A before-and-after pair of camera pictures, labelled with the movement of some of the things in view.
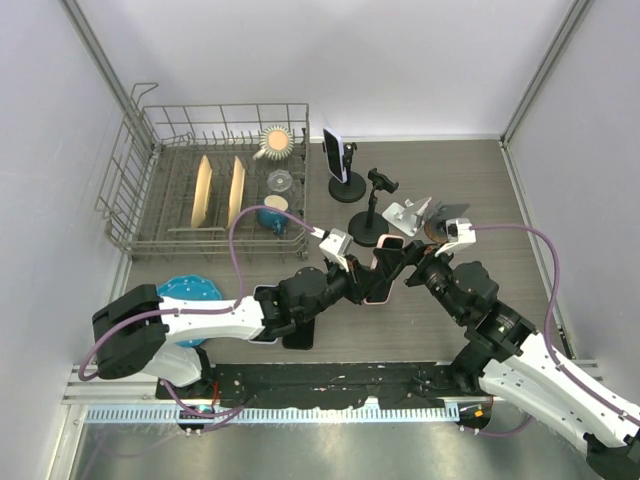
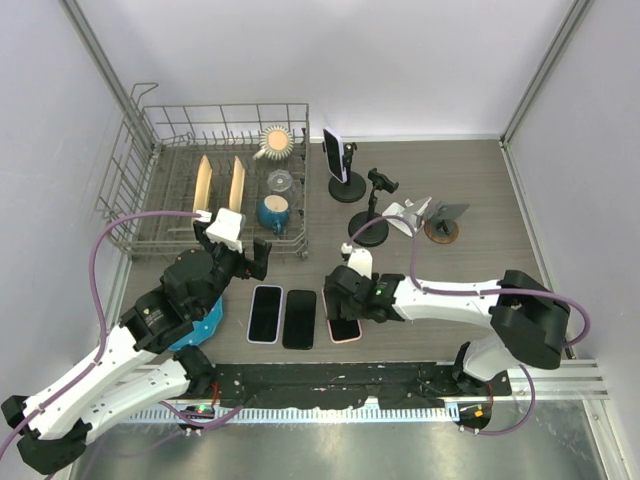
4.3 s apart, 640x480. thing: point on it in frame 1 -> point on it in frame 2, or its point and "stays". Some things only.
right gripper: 413,254 -> 346,311
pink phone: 384,241 -> 341,330
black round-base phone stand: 355,186 stays
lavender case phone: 268,297 stays
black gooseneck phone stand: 369,227 stays
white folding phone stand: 406,218 stays
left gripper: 360,280 -> 253,267
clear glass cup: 280,180 stays
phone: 334,152 stays
